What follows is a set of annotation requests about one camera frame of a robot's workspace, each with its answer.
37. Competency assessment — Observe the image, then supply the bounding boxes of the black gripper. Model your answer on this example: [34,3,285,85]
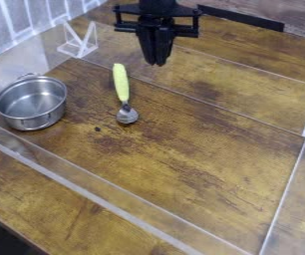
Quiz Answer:
[113,3,201,66]

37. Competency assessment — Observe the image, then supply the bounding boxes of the clear acrylic barrier front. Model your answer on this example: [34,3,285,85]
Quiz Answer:
[0,127,251,255]

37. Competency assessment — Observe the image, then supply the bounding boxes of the green handled metal spoon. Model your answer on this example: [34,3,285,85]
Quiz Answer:
[113,63,138,125]

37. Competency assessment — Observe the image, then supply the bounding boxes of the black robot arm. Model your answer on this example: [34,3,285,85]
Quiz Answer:
[113,0,201,66]

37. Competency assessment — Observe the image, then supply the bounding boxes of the clear acrylic triangle bracket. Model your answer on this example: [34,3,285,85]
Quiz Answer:
[57,22,98,59]

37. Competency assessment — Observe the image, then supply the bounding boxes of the small steel pot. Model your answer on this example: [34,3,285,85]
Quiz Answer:
[0,73,67,131]

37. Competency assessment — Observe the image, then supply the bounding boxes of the black strip on table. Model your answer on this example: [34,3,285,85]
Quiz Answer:
[197,5,284,32]

